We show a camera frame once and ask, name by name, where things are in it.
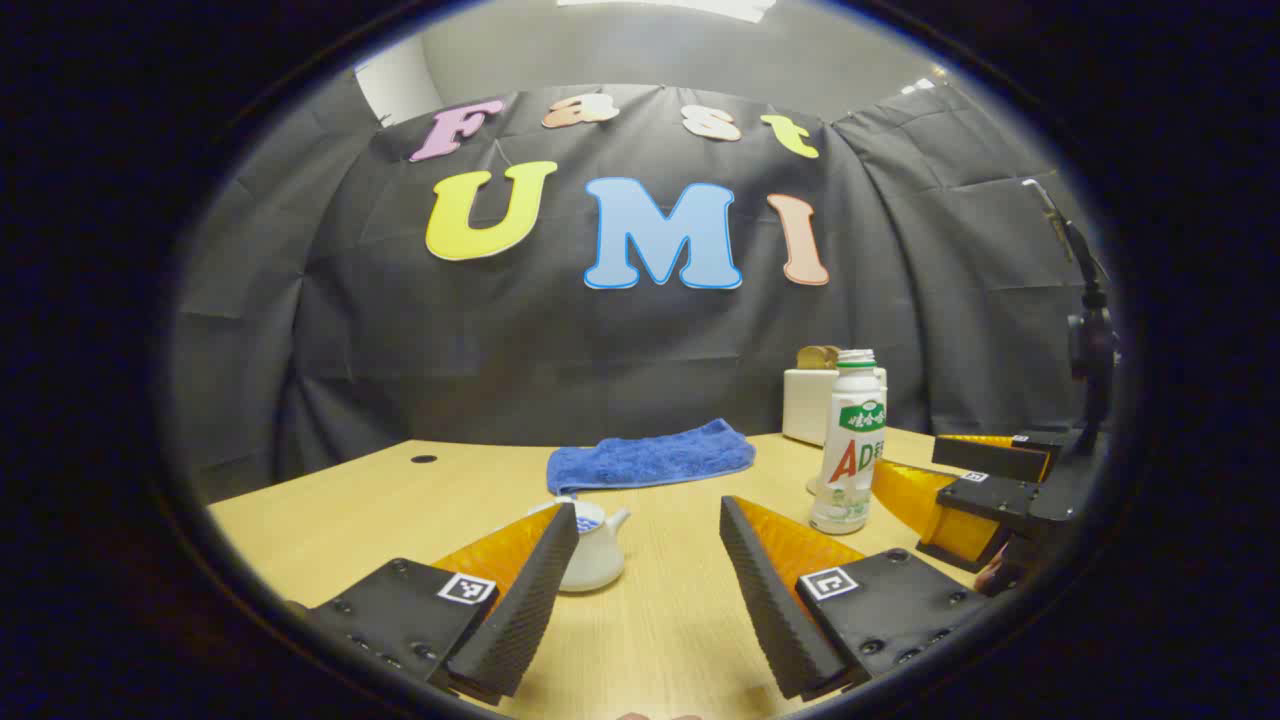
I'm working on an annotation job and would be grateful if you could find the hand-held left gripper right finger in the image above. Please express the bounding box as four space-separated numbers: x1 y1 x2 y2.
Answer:
718 495 1001 702

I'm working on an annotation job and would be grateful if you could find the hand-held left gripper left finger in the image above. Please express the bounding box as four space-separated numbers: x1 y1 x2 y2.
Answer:
285 502 582 706

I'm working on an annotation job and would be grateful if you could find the white teacup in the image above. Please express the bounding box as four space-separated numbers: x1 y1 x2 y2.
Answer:
528 496 633 594

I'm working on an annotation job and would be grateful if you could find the white green-label water bottle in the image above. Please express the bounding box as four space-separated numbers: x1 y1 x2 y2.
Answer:
808 349 889 536

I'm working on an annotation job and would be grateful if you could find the blue towel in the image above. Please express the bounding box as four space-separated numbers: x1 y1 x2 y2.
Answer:
546 418 757 497

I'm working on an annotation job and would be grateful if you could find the white toaster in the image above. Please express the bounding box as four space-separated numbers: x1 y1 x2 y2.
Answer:
781 365 889 448

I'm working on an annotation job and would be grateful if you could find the black backdrop cloth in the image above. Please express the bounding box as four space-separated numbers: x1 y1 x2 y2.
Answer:
165 80 1121 501

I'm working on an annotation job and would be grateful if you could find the large ceiling light panel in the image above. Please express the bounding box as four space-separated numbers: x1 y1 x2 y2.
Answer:
555 0 779 24

